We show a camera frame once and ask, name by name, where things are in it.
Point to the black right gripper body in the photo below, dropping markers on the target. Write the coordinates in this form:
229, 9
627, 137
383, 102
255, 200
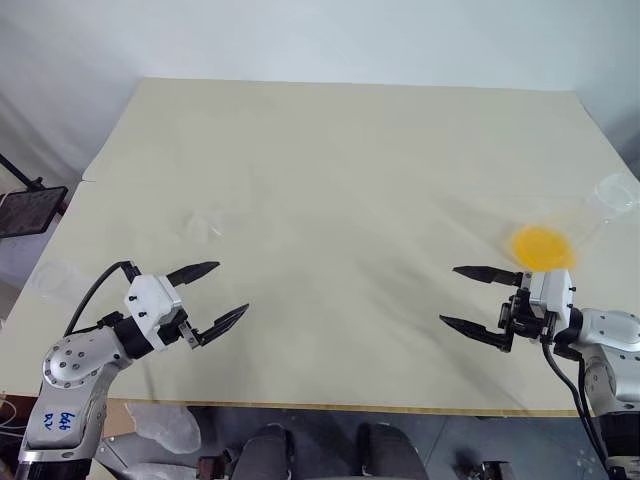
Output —
525, 320

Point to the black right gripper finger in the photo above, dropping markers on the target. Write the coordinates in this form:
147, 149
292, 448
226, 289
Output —
490, 275
480, 331

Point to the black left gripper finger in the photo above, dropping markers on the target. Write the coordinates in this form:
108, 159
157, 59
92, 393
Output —
195, 272
220, 322

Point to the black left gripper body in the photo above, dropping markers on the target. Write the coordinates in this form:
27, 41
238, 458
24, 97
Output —
172, 332

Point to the large clear glass flask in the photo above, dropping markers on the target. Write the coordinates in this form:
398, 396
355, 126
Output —
542, 247

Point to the small clear glass flask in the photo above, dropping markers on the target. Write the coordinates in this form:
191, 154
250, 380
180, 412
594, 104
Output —
55, 287

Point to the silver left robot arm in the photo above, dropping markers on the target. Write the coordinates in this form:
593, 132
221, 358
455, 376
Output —
65, 370

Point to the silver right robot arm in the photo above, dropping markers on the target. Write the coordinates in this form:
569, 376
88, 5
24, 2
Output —
615, 350

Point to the clear plastic bag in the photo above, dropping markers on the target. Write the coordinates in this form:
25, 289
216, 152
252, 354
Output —
165, 427

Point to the brown cardboard piece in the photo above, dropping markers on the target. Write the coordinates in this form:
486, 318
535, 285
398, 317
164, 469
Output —
120, 420

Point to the dark grey rounded shape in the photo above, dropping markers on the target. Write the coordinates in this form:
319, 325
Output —
390, 450
262, 450

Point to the dark brown block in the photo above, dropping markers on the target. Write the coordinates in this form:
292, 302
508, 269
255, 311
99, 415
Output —
215, 467

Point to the black tablet screen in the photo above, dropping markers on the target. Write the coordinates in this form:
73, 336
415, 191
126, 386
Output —
30, 210

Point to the black tablet stand pole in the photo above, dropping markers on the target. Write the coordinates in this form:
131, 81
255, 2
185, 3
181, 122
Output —
20, 172

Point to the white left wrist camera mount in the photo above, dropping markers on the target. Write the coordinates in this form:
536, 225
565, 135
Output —
150, 300

